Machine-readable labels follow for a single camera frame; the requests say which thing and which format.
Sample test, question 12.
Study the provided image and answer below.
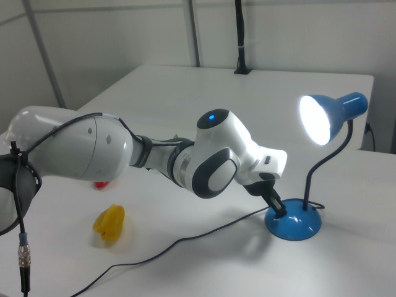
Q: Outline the dark lamp power cable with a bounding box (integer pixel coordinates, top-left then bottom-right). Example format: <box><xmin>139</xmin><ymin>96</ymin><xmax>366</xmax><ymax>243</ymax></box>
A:
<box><xmin>68</xmin><ymin>204</ymin><xmax>325</xmax><ymax>297</ymax></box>

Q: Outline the black wall plug cable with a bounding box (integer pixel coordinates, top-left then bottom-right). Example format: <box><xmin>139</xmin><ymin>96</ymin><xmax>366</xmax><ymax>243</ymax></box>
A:
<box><xmin>364</xmin><ymin>121</ymin><xmax>377</xmax><ymax>152</ymax></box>

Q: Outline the black clamped pole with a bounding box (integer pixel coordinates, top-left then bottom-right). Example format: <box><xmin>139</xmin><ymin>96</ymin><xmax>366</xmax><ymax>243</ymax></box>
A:
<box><xmin>233</xmin><ymin>0</ymin><xmax>252</xmax><ymax>75</ymax></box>

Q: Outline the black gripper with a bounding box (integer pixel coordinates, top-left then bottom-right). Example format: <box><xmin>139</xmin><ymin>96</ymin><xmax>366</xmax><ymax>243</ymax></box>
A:
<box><xmin>243</xmin><ymin>178</ymin><xmax>286</xmax><ymax>218</ymax></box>

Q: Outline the grey partition frame post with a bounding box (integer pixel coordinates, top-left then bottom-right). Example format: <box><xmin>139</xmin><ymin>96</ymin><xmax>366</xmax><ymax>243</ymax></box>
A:
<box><xmin>23</xmin><ymin>0</ymin><xmax>67</xmax><ymax>110</ymax></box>
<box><xmin>184</xmin><ymin>0</ymin><xmax>202</xmax><ymax>67</ymax></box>

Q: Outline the blue desk lamp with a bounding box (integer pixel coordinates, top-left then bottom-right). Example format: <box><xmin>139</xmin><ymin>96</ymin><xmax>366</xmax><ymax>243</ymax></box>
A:
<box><xmin>264</xmin><ymin>92</ymin><xmax>369</xmax><ymax>241</ymax></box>

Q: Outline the yellow toy starfruit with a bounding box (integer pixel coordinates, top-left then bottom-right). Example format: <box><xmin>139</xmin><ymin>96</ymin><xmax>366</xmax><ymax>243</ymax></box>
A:
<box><xmin>92</xmin><ymin>204</ymin><xmax>126</xmax><ymax>241</ymax></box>

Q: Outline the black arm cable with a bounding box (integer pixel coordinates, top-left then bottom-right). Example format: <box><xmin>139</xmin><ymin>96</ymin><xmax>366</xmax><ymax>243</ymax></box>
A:
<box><xmin>9</xmin><ymin>112</ymin><xmax>196</xmax><ymax>295</ymax></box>

